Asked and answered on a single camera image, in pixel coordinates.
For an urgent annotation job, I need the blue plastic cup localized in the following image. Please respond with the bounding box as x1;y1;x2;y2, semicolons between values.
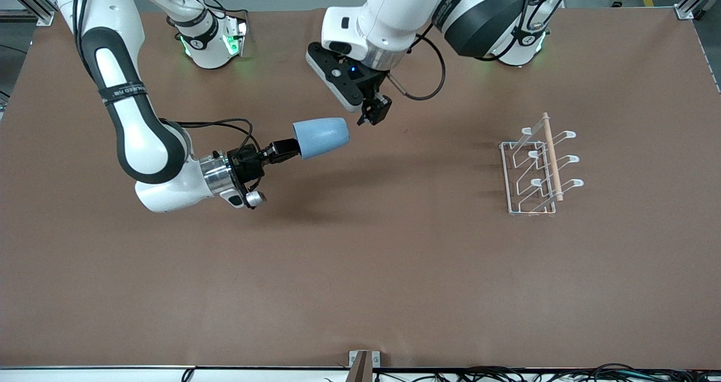
292;117;350;161

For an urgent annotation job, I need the brown table cover sheet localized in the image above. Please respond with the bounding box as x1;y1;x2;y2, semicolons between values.
0;6;721;370

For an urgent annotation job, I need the brown wooden bar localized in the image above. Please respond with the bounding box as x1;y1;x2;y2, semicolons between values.
350;351;373;382

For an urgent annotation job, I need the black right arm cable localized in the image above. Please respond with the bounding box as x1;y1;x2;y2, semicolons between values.
169;117;262;154

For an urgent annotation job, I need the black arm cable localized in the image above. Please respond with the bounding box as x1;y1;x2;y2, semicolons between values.
169;117;262;154
389;32;447;101

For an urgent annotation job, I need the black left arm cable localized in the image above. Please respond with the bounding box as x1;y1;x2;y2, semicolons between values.
389;32;447;101

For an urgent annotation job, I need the white wire cup holder rack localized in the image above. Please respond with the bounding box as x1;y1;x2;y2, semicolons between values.
499;112;585;217

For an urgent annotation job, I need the grey metal bracket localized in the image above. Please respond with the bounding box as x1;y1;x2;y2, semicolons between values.
348;350;381;382

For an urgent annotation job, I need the black cable bundle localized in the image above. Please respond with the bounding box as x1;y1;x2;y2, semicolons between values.
375;363;721;382

